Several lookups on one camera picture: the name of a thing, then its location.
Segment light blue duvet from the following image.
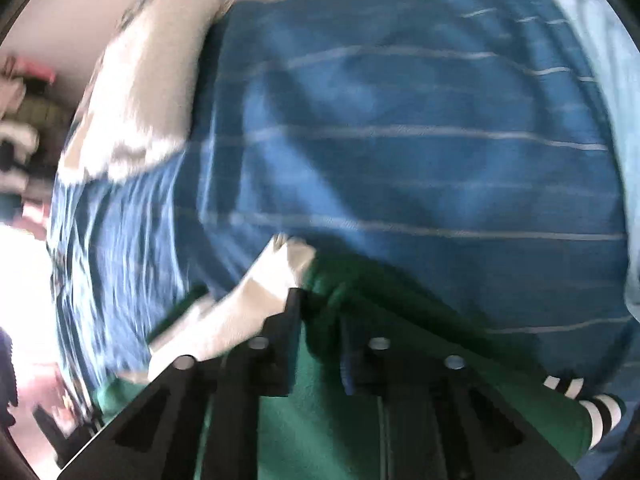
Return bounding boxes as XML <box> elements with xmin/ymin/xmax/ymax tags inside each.
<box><xmin>520</xmin><ymin>0</ymin><xmax>640</xmax><ymax>323</ymax></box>

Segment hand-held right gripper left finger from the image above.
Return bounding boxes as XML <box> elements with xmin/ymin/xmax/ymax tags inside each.
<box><xmin>57</xmin><ymin>287</ymin><xmax>304</xmax><ymax>480</ymax></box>

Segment white fluffy cloth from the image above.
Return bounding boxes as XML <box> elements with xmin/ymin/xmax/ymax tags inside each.
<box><xmin>59</xmin><ymin>2</ymin><xmax>227</xmax><ymax>184</ymax></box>

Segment blue striped bed sheet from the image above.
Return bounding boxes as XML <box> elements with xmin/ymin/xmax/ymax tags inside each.
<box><xmin>47</xmin><ymin>0</ymin><xmax>637</xmax><ymax>411</ymax></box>

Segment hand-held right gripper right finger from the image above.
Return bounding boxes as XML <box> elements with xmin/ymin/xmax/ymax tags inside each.
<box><xmin>339</xmin><ymin>319</ymin><xmax>582</xmax><ymax>480</ymax></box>

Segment green and cream varsity jacket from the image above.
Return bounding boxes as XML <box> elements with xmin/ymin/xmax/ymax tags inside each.
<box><xmin>92</xmin><ymin>232</ymin><xmax>628</xmax><ymax>480</ymax></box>

